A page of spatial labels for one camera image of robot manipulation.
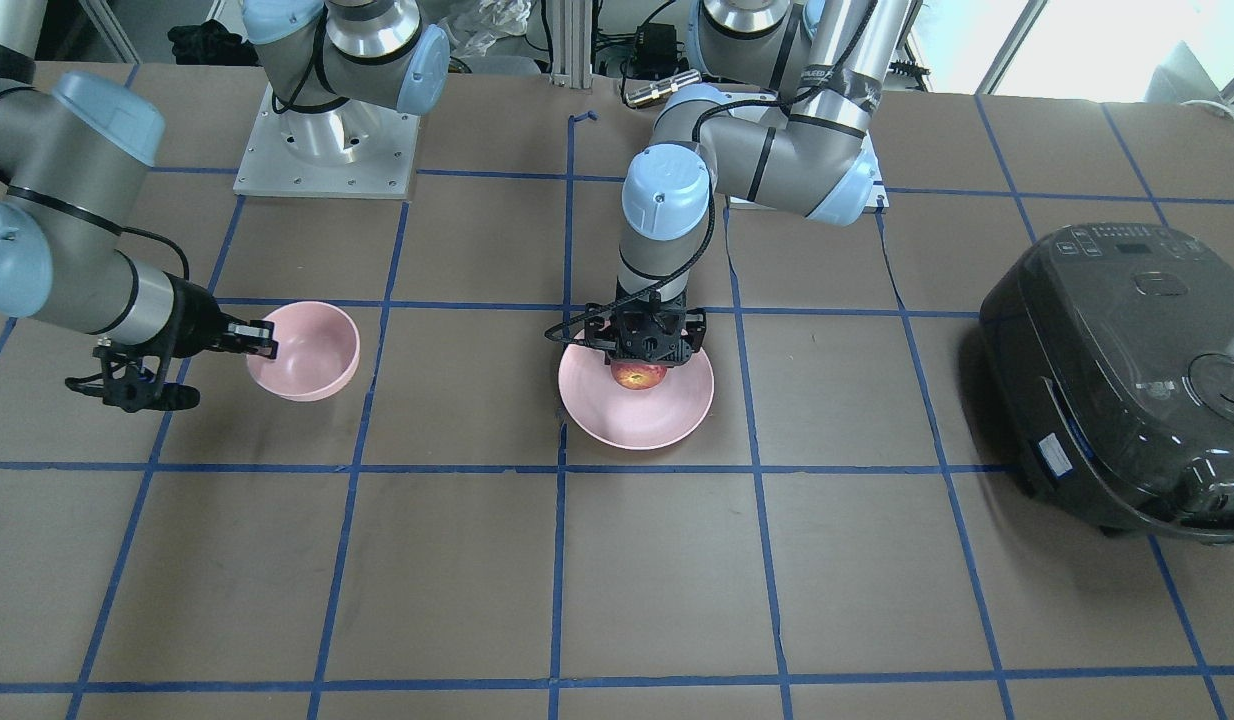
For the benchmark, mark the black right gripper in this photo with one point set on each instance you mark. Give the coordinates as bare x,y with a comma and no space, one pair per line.
191,318

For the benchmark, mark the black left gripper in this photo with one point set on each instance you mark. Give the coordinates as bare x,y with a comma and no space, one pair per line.
696,327

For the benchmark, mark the pink bowl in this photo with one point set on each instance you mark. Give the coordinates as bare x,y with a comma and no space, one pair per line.
318,348

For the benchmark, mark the red apple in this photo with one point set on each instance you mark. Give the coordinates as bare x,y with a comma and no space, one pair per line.
637,376

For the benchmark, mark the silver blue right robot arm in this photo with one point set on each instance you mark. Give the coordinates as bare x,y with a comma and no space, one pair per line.
73,160

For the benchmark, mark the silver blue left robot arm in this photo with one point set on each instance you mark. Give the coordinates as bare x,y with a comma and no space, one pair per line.
821,58

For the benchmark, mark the pink plate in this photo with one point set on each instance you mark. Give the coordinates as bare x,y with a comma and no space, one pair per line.
635,419

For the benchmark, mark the black rice cooker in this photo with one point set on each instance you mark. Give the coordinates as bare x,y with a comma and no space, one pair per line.
1112,345

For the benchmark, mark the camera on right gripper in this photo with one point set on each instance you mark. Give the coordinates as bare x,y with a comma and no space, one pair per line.
133,378

